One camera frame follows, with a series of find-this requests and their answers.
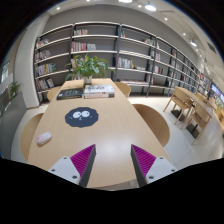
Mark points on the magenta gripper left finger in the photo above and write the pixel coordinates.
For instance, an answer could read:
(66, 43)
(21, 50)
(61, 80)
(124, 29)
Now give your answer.
(77, 168)

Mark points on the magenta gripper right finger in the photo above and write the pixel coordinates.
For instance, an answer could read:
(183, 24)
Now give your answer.
(149, 168)

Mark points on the pink white computer mouse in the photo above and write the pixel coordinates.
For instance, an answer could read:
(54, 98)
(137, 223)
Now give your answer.
(43, 138)

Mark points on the dark round cartoon mouse pad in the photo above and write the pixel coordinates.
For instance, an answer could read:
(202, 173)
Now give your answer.
(81, 117)

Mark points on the wooden chair near right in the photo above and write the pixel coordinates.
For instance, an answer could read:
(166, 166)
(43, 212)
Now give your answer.
(155, 121)

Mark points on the wooden chair near left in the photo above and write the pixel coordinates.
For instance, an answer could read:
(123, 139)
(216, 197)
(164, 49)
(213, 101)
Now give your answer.
(28, 133)

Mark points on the black book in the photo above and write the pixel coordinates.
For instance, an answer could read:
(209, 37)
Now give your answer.
(70, 93)

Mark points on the wooden chair far left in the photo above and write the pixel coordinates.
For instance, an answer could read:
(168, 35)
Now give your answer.
(52, 92)

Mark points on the wooden chair far right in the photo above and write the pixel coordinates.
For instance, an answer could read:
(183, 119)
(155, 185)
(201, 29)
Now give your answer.
(124, 88)

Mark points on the green potted plant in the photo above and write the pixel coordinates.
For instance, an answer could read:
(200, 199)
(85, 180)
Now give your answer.
(87, 67)

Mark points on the small plant at left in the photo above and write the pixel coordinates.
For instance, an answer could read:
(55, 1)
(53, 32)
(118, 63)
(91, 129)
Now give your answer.
(14, 89)

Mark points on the large wall bookshelf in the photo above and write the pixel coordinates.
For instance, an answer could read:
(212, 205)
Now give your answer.
(148, 64)

